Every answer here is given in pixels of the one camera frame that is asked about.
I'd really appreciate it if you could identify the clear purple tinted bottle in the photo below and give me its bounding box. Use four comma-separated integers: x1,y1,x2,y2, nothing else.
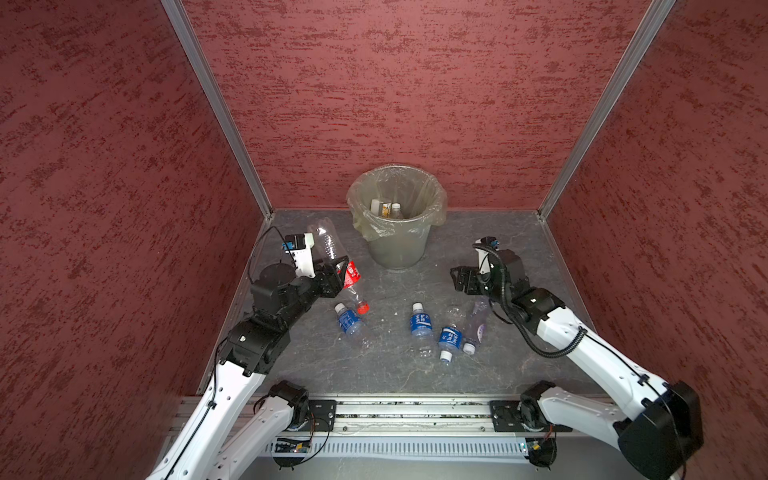
462,300,491,356

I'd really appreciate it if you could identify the blue label bottle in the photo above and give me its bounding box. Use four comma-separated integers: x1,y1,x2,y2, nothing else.
410,302,435,358
334,303,369,348
438,306,464,365

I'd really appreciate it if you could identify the clear bottle red label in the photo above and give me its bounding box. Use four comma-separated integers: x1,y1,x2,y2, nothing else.
308,217,370,315

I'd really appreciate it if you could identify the clear bottle white cap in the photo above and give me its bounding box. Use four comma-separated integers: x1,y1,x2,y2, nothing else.
389,202,404,220

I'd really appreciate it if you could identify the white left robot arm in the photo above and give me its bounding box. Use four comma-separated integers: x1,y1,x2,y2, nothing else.
150,257,348,479

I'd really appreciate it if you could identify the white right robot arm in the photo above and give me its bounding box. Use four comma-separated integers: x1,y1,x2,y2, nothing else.
450,237,704,479

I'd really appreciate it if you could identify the grey mesh waste bin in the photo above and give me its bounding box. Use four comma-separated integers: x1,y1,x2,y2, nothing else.
364,227,433,270

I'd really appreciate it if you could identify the translucent green bin liner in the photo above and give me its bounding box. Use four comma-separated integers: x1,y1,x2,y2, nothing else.
346,165,448,242

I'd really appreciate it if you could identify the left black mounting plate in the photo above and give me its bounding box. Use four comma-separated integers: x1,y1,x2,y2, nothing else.
301,399,338,433

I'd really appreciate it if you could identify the black mounting plate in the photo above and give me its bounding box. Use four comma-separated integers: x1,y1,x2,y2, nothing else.
489,399,573,436
301,399,338,433

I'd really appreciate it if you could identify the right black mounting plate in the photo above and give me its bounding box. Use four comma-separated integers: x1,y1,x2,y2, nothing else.
489,399,573,436

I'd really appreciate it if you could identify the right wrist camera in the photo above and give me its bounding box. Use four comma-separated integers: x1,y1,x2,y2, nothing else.
475,236,498,274

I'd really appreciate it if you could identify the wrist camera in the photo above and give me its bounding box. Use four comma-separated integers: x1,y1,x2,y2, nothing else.
283,232,315,278
475,236,498,274

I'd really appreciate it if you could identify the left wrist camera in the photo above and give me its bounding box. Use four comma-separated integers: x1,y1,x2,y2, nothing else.
283,232,315,278

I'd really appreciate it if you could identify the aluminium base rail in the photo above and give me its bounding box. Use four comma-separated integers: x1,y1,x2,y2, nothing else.
173,394,655,438

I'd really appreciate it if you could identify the white slotted cable duct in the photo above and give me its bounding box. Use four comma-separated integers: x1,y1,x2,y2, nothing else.
259,436,529,463

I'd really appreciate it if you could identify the left aluminium corner post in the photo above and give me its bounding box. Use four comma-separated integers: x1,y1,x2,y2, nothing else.
161,0,274,222

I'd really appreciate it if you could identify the aluminium corner post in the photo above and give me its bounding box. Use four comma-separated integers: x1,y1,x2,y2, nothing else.
161,0,274,222
538,0,676,223

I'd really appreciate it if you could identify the right aluminium corner post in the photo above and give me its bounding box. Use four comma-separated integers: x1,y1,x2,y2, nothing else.
538,0,676,223

